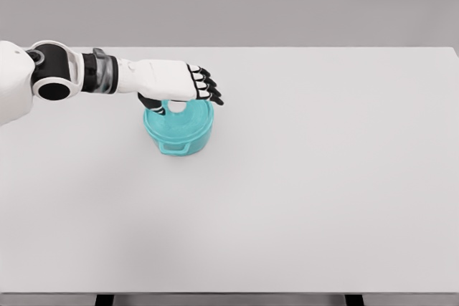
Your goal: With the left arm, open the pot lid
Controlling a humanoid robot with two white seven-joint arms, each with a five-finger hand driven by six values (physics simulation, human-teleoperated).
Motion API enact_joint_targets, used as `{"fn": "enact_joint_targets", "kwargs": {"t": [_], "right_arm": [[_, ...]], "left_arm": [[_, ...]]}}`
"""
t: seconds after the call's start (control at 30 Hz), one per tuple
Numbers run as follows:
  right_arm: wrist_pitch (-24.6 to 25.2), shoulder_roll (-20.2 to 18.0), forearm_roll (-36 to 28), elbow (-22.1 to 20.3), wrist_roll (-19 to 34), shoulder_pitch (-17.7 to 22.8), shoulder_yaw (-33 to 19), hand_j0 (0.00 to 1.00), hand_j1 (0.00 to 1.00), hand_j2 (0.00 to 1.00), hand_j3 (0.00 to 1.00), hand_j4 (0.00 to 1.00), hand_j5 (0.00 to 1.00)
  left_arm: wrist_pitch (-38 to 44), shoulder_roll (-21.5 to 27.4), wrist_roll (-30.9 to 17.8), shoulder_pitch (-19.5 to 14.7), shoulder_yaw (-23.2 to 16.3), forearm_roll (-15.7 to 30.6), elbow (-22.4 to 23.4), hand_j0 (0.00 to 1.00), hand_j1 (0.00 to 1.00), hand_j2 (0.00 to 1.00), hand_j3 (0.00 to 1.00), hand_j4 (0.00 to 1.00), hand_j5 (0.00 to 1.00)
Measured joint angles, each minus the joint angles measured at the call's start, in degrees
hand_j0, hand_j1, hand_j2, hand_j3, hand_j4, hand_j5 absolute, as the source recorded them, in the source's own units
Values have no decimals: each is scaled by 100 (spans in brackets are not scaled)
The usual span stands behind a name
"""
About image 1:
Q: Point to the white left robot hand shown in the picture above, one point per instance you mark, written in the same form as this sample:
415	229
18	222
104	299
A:
168	80

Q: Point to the teal pot lid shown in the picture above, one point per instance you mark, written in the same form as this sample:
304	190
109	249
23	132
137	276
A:
186	123

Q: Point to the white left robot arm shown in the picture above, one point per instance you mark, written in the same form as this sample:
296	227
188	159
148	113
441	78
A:
14	80

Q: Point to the teal pot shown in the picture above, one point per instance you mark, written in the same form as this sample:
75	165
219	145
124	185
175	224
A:
179	144

